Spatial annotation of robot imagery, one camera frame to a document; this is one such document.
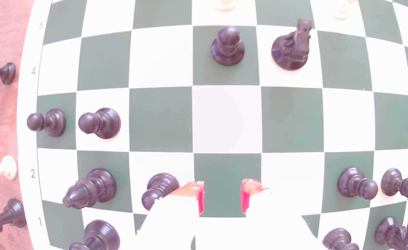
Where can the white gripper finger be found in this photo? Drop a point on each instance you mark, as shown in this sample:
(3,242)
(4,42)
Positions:
(273,225)
(172,225)

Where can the black chess pawn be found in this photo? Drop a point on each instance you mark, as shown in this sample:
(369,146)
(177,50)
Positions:
(53,122)
(160,185)
(353,182)
(227,48)
(6,73)
(103,123)
(394,182)

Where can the black chess bishop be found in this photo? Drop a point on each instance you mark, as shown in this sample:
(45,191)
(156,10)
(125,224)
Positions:
(339,239)

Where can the black chess queen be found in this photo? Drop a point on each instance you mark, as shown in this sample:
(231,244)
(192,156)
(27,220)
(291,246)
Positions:
(98,238)

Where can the green and cream chess mat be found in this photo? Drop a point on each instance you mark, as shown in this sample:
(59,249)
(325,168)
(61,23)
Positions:
(224,118)

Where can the black chess king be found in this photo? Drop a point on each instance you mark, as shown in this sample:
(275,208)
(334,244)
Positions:
(13,213)

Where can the white chess pawn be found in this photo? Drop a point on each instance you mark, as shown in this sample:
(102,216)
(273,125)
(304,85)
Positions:
(7,167)
(342,10)
(225,4)

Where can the black pawn b2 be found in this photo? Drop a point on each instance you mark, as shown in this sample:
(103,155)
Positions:
(96,187)

